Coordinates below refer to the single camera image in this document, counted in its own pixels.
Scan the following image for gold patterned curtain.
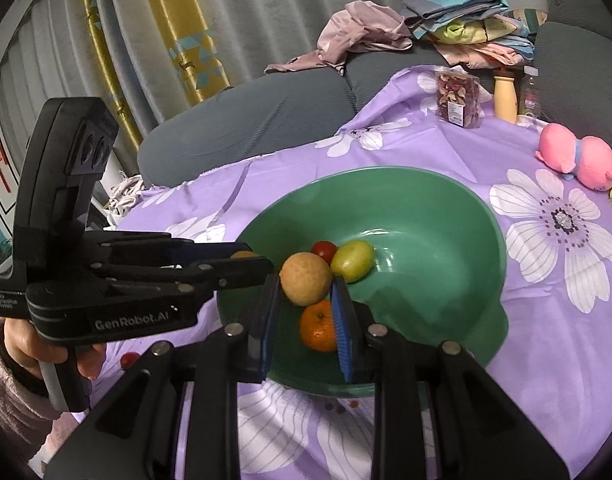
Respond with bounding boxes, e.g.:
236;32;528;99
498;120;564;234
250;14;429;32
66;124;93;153
78;0;231;148

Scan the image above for white tangled cables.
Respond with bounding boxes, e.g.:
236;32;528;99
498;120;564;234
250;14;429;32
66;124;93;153
103;172;147;226

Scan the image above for blue folded sheet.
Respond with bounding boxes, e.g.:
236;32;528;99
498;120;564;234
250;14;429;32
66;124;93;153
403;0;510;38

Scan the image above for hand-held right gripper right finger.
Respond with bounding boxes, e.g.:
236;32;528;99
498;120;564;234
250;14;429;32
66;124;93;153
331;277;571;480

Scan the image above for pink plush toy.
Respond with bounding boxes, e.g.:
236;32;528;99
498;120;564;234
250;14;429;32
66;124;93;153
536;122;612;192

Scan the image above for pink folded cloth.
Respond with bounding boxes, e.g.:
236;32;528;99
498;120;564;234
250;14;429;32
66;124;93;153
436;40;535;68

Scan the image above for beige bottle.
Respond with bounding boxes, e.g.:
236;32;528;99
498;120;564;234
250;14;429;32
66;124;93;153
493;72;519;125

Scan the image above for clear packet of dried fruit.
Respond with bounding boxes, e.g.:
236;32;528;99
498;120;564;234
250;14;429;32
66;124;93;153
435;71;482;130

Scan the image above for orange tangerine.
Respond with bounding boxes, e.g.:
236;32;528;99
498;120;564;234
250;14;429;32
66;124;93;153
299;299;339;352

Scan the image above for person's left hand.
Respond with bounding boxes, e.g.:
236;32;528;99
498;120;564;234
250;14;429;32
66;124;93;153
3;317;108;381

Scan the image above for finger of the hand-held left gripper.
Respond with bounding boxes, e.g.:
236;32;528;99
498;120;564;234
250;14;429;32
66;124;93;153
98;257;277;295
83;232;257;267

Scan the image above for yellow-green oval fruit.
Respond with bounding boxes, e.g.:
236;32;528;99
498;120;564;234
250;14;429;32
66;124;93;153
330;240;375;283

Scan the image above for grey fabric sofa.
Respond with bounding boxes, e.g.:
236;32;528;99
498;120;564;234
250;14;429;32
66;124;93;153
137;0;612;188

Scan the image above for brown round fruit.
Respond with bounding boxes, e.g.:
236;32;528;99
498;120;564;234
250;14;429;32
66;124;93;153
279;251;333;307

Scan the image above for person's left forearm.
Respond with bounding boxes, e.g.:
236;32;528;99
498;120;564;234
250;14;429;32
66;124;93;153
0;315;82;461

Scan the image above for clear plastic bottle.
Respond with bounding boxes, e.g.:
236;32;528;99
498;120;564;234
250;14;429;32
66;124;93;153
517;65;540;117

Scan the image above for purple floral tablecloth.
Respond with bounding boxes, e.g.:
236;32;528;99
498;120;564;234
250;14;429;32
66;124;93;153
111;65;612;480

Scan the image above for pink crumpled garment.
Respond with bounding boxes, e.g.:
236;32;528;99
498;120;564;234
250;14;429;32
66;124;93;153
265;0;415;77

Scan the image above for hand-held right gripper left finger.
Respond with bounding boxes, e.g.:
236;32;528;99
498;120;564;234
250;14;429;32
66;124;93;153
46;275;283;480

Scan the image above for green plastic bowl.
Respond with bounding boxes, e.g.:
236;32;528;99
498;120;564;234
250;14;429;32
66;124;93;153
217;166;509;398

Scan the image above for yellow-green folded cloth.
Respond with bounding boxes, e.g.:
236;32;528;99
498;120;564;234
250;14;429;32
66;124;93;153
433;16;524;45

